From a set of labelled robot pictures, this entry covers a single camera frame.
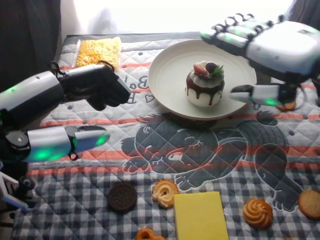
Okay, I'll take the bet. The black sandwich cookie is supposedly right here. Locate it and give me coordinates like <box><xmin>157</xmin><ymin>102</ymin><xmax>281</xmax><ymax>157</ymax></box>
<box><xmin>107</xmin><ymin>181</ymin><xmax>139</xmax><ymax>213</ymax></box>

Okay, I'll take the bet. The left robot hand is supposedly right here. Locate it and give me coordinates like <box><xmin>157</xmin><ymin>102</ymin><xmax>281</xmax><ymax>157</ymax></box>
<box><xmin>200</xmin><ymin>12</ymin><xmax>320</xmax><ymax>108</ymax></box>

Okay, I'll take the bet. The round tan biscuit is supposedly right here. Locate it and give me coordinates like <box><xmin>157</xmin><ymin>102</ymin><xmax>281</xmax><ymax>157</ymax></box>
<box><xmin>276</xmin><ymin>100</ymin><xmax>297</xmax><ymax>113</ymax></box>
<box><xmin>297</xmin><ymin>189</ymin><xmax>320</xmax><ymax>220</ymax></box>

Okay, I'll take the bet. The dark curtain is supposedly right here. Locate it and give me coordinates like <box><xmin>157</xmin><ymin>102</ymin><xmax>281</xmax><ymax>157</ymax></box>
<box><xmin>0</xmin><ymin>0</ymin><xmax>62</xmax><ymax>95</ymax></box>
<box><xmin>287</xmin><ymin>0</ymin><xmax>320</xmax><ymax>25</ymax></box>

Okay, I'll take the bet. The grey quilt with printed bear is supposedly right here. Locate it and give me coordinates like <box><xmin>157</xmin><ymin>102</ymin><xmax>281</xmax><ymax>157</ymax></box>
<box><xmin>11</xmin><ymin>33</ymin><xmax>320</xmax><ymax>240</ymax></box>

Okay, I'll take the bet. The swirl butter cookie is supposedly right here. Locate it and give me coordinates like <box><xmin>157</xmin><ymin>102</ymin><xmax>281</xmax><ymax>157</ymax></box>
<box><xmin>151</xmin><ymin>178</ymin><xmax>180</xmax><ymax>209</ymax></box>
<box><xmin>134</xmin><ymin>227</ymin><xmax>166</xmax><ymax>240</ymax></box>
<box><xmin>242</xmin><ymin>198</ymin><xmax>274</xmax><ymax>229</ymax></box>

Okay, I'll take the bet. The white round plate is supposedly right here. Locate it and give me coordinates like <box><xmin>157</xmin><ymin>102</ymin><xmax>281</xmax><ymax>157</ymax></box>
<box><xmin>147</xmin><ymin>38</ymin><xmax>258</xmax><ymax>120</ymax></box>

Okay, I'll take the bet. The yellow notepad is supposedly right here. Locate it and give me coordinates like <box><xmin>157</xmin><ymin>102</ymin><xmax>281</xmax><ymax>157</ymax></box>
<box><xmin>173</xmin><ymin>191</ymin><xmax>230</xmax><ymax>240</ymax></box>

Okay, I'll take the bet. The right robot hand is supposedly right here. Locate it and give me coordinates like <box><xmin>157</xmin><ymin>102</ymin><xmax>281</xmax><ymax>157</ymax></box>
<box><xmin>0</xmin><ymin>61</ymin><xmax>131</xmax><ymax>163</ymax></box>

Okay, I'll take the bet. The chocolate drip toy cake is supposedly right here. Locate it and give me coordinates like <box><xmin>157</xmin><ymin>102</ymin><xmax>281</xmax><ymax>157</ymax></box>
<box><xmin>185</xmin><ymin>60</ymin><xmax>226</xmax><ymax>108</ymax></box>

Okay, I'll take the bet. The bag of yellow kernels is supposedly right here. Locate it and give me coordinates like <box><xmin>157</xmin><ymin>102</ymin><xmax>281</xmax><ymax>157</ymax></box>
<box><xmin>71</xmin><ymin>36</ymin><xmax>122</xmax><ymax>71</ymax></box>

